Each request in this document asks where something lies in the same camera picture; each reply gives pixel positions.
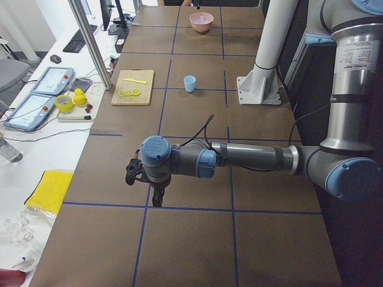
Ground yellow plastic knife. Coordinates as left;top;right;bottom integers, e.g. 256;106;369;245
123;78;148;84

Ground clear ice cubes pile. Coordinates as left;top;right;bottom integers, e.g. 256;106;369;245
190;13;212;25

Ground clear plastic bag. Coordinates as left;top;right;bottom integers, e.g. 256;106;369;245
1;207;57;273

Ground whole lemon lower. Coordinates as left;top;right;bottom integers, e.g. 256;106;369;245
73;94;87;106

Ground upper teach pendant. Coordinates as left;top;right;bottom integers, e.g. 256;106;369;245
32;66;74;96

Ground whole lemon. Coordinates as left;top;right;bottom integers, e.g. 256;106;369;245
74;88;84;96
73;94;87;106

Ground yellow cloth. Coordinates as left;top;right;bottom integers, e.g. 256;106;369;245
25;170;73;214

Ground pink bowl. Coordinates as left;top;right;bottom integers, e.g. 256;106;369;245
189;12;214;33

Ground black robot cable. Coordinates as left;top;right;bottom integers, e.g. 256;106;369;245
182;101;333;172

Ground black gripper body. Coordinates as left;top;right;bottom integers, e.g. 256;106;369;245
147;173;171;194

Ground dark purple phone wallet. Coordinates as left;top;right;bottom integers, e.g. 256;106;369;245
69;78;93;92

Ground light blue plastic cup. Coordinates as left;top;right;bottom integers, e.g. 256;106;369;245
183;75;196;93

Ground lemon slices row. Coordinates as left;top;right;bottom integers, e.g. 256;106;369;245
118;88;141;97

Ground whole lemon upper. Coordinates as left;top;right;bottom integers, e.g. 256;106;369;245
74;88;84;96

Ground teach pendant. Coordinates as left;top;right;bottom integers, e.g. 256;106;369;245
3;93;56;132
32;66;74;96

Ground yellow tape roll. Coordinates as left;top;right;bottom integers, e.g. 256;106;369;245
54;95;74;112

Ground black computer mouse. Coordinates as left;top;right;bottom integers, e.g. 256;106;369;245
50;54;62;64

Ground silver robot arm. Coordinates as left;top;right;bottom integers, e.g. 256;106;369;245
126;1;382;206

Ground lower teach pendant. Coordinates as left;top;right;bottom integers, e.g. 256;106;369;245
3;93;56;132

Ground grey water bottle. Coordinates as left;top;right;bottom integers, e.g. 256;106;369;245
0;135;23;163

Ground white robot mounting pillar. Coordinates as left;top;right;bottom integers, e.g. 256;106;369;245
237;0;298;105

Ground aluminium frame post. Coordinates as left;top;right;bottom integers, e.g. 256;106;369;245
68;0;113;90

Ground black keyboard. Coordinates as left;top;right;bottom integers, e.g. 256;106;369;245
63;30;86;53

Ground white tray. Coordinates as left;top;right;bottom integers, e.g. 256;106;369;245
54;83;105;123

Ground black monitor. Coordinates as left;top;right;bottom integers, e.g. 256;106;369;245
100;0;129;32

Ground wooden cutting board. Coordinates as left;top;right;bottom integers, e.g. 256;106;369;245
111;70;154;106

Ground strawberries on side table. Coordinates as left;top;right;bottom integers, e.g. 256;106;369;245
85;103;93;114

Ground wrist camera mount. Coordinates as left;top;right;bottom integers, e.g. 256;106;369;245
125;149;145;186

